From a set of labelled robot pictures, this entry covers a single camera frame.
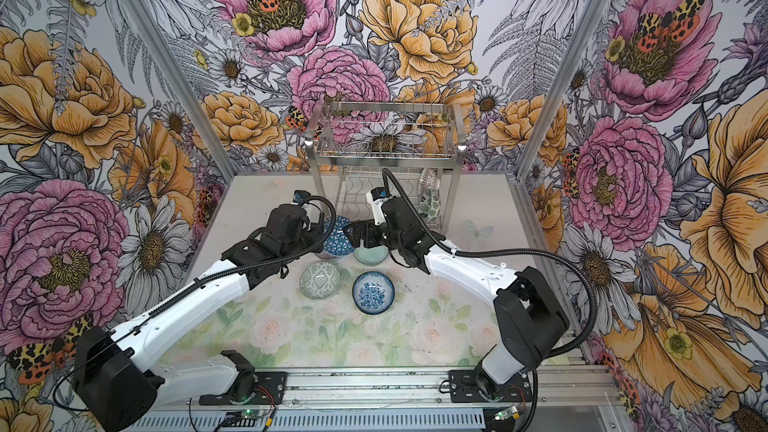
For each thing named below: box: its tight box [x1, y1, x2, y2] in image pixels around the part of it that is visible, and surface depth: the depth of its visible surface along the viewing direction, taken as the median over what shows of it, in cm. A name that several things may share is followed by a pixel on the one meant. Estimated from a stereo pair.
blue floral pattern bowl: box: [352, 271, 395, 315], surface depth 88 cm
